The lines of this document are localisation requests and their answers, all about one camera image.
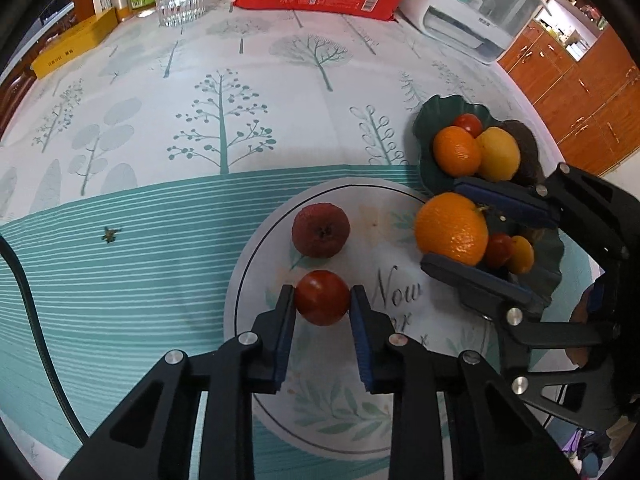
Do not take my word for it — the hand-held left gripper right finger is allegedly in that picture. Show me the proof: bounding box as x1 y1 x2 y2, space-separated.
349 284 581 480

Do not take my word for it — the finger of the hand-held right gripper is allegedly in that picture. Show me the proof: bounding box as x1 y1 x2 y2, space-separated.
452 162 640 281
420 254 621 433

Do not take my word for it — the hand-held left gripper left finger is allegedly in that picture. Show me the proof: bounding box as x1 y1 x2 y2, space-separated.
57 284 297 480

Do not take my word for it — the yellow pepino melon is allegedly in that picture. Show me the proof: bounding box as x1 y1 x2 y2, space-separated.
475 127 522 182

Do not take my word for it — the small orange kumquat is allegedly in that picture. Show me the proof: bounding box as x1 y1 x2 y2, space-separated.
507 236 535 275

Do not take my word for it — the dark brown avocado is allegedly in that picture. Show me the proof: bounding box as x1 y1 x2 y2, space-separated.
500 120 546 187

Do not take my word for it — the small orange with stem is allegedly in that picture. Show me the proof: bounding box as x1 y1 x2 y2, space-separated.
415 192 490 267

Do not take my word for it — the red cherry tomato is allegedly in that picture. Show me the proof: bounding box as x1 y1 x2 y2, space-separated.
294 270 352 327

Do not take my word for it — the white round plate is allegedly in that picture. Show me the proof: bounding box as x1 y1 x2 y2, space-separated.
223 178 506 456

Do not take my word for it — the large orange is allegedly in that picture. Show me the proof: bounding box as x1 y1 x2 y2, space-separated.
432 126 482 177

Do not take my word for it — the large red tomato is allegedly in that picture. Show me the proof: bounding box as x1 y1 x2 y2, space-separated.
453 113 484 138

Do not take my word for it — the dark green leaf-shaped plate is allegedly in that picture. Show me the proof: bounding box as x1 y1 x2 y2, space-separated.
411 94 565 311

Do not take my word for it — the orange wooden cabinet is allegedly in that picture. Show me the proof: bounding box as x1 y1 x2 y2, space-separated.
497 20 640 176

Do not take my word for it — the tree print tablecloth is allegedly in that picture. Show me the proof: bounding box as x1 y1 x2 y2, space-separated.
0 0 608 480

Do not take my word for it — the white countertop appliance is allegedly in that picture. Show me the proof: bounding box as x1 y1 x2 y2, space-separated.
397 0 553 65

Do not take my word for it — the yellow flat box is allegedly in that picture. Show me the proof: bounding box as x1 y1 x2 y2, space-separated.
31 8 119 80

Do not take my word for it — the dark wooden furniture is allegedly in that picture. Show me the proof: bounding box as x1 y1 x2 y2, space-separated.
0 67 36 133

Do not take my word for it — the black cable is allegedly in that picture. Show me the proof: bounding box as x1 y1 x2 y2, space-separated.
0 235 91 443

